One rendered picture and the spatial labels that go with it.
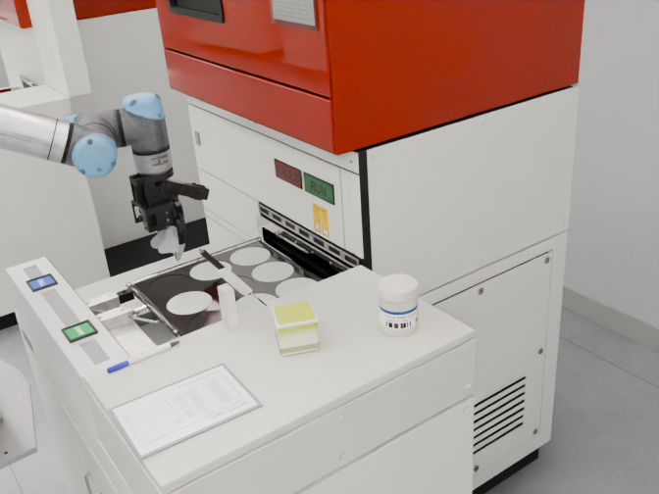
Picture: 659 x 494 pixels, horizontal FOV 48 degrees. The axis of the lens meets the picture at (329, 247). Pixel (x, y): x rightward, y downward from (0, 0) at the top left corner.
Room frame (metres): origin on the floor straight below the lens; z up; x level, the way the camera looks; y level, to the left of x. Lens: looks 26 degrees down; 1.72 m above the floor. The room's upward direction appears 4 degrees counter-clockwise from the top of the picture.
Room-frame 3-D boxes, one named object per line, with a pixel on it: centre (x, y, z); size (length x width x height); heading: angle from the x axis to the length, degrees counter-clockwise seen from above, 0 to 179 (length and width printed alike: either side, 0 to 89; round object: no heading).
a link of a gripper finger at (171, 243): (1.42, 0.34, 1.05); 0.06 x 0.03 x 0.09; 126
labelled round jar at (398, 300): (1.16, -0.12, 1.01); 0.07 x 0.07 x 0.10
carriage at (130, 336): (1.33, 0.44, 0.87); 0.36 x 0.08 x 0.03; 33
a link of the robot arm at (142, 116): (1.44, 0.35, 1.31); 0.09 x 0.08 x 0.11; 105
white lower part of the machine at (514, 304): (1.96, -0.14, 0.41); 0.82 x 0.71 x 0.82; 33
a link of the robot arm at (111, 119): (1.39, 0.44, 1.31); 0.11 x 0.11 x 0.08; 15
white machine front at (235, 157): (1.77, 0.15, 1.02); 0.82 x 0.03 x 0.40; 33
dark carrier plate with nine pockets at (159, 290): (1.49, 0.23, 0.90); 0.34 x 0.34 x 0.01; 33
